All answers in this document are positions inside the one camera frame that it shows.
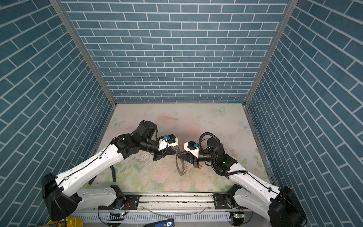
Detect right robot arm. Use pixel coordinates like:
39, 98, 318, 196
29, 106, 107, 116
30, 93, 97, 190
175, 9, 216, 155
177, 132, 307, 227

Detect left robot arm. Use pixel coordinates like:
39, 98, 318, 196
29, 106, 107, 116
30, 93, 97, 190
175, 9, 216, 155
42, 120, 178, 222

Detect blue stapler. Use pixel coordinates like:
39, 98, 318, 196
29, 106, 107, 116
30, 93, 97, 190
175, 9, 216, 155
143, 219, 175, 227

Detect yellow tape dispenser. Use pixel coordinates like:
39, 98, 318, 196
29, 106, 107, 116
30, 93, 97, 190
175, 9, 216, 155
46, 217, 83, 227

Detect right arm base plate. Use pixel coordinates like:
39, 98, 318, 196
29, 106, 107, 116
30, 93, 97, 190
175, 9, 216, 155
213, 193, 242, 210

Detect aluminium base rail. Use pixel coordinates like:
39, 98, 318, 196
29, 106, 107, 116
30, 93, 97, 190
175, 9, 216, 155
73, 192, 254, 226

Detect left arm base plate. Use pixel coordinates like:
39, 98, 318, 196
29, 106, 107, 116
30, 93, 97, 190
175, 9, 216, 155
99, 194, 140, 211

